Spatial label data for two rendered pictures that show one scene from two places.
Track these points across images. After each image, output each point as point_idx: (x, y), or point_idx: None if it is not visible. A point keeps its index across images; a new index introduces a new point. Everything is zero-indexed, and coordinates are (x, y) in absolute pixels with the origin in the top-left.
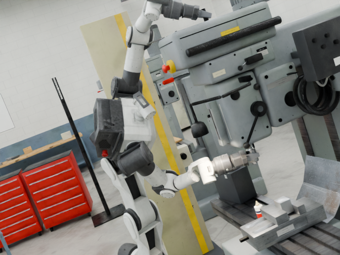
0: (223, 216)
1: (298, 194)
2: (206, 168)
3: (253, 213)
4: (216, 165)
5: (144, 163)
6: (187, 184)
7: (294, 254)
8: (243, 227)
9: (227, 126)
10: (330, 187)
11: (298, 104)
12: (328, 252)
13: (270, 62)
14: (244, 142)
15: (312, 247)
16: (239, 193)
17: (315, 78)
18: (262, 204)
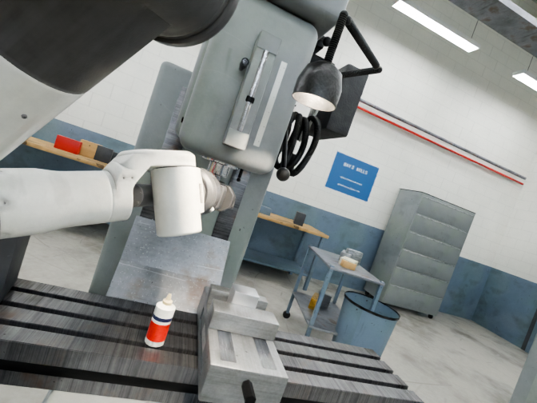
0: None
1: (111, 282)
2: (197, 187)
3: (89, 327)
4: (213, 190)
5: (198, 16)
6: (79, 224)
7: (317, 388)
8: (224, 363)
9: (270, 117)
10: (193, 273)
11: (292, 148)
12: (336, 367)
13: None
14: (285, 168)
15: (312, 366)
16: (9, 273)
17: (346, 133)
18: (77, 303)
